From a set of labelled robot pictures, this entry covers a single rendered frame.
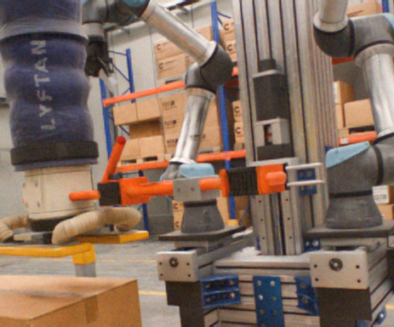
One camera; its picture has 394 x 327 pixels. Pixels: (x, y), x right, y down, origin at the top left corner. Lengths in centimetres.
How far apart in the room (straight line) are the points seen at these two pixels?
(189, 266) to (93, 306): 37
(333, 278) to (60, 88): 83
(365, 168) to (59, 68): 85
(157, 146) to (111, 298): 855
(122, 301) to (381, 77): 98
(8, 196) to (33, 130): 1109
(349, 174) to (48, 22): 87
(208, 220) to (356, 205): 47
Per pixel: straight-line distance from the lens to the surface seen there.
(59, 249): 114
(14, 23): 132
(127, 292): 143
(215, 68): 180
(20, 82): 129
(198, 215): 167
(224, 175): 90
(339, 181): 148
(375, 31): 170
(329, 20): 162
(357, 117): 831
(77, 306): 128
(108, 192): 112
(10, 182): 1240
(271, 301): 159
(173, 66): 968
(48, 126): 124
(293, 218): 165
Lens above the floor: 122
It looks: 3 degrees down
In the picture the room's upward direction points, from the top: 6 degrees counter-clockwise
